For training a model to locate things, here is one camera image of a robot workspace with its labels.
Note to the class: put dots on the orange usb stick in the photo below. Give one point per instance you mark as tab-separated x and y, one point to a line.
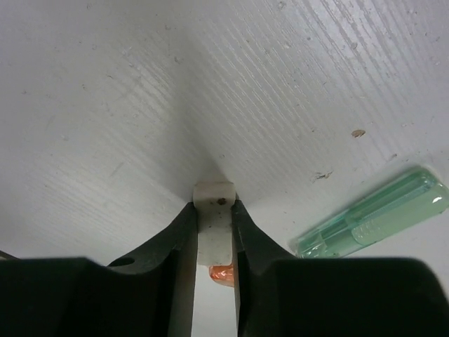
222	274

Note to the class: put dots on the grey eraser block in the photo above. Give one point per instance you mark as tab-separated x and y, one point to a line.
213	202

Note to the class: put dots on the green capsule case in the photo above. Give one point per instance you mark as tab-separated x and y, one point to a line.
410	198

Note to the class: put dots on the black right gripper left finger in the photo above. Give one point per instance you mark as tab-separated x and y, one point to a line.
147	292

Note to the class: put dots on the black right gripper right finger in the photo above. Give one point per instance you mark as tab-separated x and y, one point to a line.
278	294

